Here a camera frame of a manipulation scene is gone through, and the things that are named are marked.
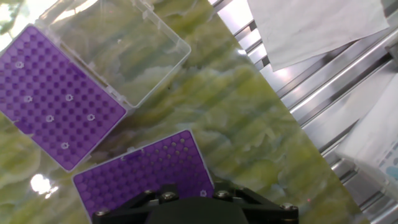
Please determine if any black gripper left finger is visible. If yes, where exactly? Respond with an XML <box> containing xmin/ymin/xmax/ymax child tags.
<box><xmin>91</xmin><ymin>183</ymin><xmax>180</xmax><ymax>224</ymax></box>

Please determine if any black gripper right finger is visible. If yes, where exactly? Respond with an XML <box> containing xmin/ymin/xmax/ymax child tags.
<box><xmin>213</xmin><ymin>181</ymin><xmax>300</xmax><ymax>224</ymax></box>

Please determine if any white paper sheet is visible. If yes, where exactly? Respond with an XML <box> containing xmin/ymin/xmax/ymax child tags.
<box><xmin>247</xmin><ymin>0</ymin><xmax>391</xmax><ymax>72</ymax></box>

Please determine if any purple rack pipette tip box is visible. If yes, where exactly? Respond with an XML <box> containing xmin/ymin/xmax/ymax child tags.
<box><xmin>72</xmin><ymin>129</ymin><xmax>216</xmax><ymax>221</ymax></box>
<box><xmin>0</xmin><ymin>0</ymin><xmax>193</xmax><ymax>173</ymax></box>

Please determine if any green marble pattern mat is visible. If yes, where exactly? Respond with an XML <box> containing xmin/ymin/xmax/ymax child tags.
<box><xmin>0</xmin><ymin>0</ymin><xmax>371</xmax><ymax>224</ymax></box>

